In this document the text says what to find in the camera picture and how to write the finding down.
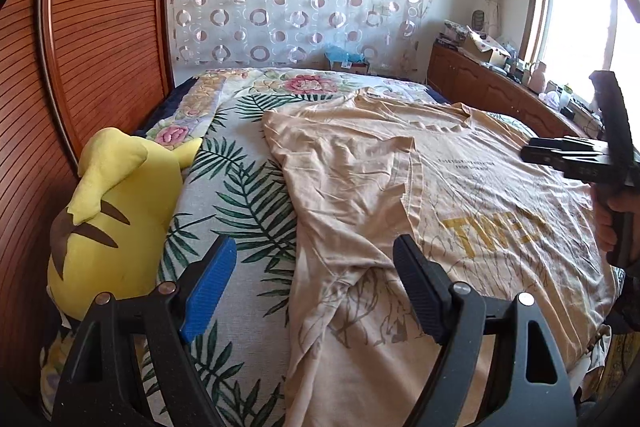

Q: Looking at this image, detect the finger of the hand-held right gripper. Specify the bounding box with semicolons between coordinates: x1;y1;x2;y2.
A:
529;136;603;154
520;147;609;182

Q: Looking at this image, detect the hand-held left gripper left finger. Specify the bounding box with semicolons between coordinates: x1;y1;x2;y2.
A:
50;234;238;427

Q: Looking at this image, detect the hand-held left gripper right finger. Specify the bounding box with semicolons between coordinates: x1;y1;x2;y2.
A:
392;233;581;427

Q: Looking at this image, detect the beige printed t-shirt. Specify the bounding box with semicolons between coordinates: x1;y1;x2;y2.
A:
262;89;621;427

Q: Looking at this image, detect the person's right hand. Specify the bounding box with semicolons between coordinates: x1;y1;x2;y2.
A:
594;187;621;255

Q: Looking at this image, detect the leaf-print bed sheet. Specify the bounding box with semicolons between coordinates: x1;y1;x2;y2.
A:
40;92;536;427

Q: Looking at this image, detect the yellow plush toy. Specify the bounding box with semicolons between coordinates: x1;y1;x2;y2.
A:
46;128;203;324

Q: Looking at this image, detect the wooden side cabinet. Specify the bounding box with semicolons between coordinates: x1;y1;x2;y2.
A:
427;43;596;142

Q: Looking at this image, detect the open cardboard box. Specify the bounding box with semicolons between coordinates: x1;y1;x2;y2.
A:
460;29;507;66

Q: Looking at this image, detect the window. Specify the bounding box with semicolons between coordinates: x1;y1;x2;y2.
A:
520;0;640;108

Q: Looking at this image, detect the patterned box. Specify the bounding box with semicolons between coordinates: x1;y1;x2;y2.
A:
444;21;472;46

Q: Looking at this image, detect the small cardboard box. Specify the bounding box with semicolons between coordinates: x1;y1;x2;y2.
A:
330;60;371;76

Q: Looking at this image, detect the floral pillow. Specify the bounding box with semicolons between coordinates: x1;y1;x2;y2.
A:
145;68;436;148

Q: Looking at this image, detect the blue plastic bag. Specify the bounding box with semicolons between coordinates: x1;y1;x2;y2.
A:
325;47;365;66

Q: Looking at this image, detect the wooden headboard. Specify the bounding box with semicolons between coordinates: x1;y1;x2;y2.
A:
0;0;176;408

